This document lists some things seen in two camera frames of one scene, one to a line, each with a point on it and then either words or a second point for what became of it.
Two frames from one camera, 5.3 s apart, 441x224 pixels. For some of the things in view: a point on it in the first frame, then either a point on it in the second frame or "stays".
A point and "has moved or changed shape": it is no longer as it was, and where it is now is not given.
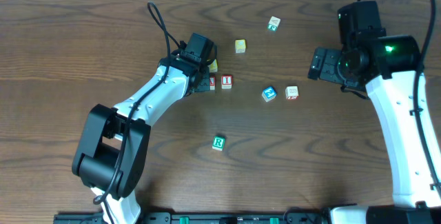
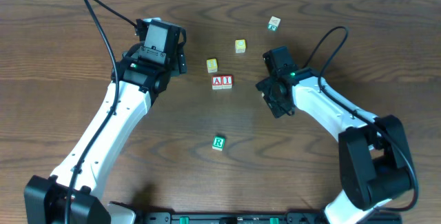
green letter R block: (218, 143) stays
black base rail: (204, 218) stays
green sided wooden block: (273, 23) stays
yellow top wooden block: (213, 67) stays
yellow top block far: (240, 46) stays
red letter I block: (226, 81) stays
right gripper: (322, 65) → (273, 97)
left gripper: (204, 83) → (182, 57)
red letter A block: (212, 82) has moved or changed shape
